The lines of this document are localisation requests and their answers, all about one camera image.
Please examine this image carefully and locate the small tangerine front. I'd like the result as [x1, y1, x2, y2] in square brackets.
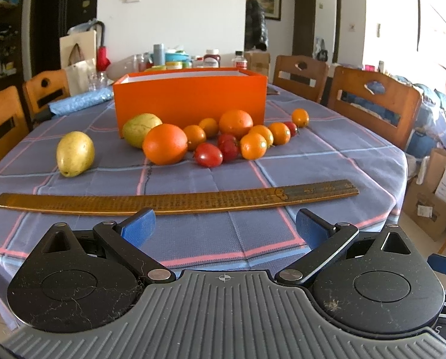
[240, 132, 267, 160]

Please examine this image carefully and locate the small tangerine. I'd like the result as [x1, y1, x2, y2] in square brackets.
[240, 132, 267, 160]
[249, 125, 274, 147]
[291, 109, 310, 128]
[199, 118, 219, 139]
[183, 125, 207, 152]
[268, 122, 291, 146]

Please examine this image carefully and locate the long wooden ruler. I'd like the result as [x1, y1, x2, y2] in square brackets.
[0, 179, 359, 216]

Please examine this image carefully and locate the large orange front left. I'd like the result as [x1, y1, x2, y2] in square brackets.
[143, 123, 188, 165]

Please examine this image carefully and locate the yellow mango near left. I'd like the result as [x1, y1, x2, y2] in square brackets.
[56, 131, 95, 177]

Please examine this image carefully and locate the yellow-green mango by box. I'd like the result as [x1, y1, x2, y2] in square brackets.
[122, 113, 163, 148]

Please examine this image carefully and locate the red tomato front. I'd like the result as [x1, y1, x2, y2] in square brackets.
[193, 143, 223, 168]

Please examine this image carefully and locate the small red tomato right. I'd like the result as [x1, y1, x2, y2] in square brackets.
[284, 121, 298, 137]

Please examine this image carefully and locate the small tangerine behind left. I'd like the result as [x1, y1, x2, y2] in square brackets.
[183, 125, 207, 152]

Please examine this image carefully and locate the small tangerine far right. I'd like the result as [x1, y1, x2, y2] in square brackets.
[291, 109, 310, 128]

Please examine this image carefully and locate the small tangerine middle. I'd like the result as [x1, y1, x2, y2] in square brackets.
[249, 125, 274, 147]

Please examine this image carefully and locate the red tomato middle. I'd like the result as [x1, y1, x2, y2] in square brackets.
[218, 139, 240, 163]

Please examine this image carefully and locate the red tomato back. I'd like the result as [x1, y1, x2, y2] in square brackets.
[217, 133, 237, 146]

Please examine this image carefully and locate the small tangerine at box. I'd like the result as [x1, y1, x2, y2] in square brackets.
[199, 118, 219, 139]

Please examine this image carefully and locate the blue rolled cloth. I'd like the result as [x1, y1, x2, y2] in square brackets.
[48, 86, 114, 117]

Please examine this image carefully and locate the large orange by box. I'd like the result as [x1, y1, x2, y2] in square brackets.
[219, 109, 254, 139]

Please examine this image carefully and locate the orange cardboard box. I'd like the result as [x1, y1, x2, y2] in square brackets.
[113, 67, 267, 130]

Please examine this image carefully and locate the clear drinking glass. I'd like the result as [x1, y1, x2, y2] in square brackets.
[88, 72, 108, 92]

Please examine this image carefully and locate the wooden chair right near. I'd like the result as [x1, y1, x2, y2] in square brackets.
[328, 66, 422, 149]

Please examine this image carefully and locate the wooden chair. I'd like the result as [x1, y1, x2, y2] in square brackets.
[0, 86, 29, 161]
[23, 69, 70, 121]
[272, 55, 329, 103]
[328, 66, 422, 149]

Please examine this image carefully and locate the wooden chair left near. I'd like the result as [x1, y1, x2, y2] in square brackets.
[0, 86, 29, 161]

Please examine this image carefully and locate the wooden chair left far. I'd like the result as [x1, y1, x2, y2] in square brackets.
[23, 69, 70, 121]

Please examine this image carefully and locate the red folded umbrella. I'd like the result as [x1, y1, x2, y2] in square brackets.
[95, 20, 111, 72]

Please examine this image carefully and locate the wooden chair right far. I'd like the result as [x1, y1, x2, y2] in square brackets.
[272, 55, 329, 103]

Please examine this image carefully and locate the teal plastic container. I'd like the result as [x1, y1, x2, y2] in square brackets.
[165, 50, 191, 69]

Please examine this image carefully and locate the blue tumbler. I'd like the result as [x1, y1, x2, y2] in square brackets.
[152, 43, 165, 66]

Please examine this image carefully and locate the cardboard box on table end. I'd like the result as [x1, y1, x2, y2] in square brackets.
[244, 49, 271, 78]

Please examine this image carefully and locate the dark hanging jacket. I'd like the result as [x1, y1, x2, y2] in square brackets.
[245, 0, 268, 51]

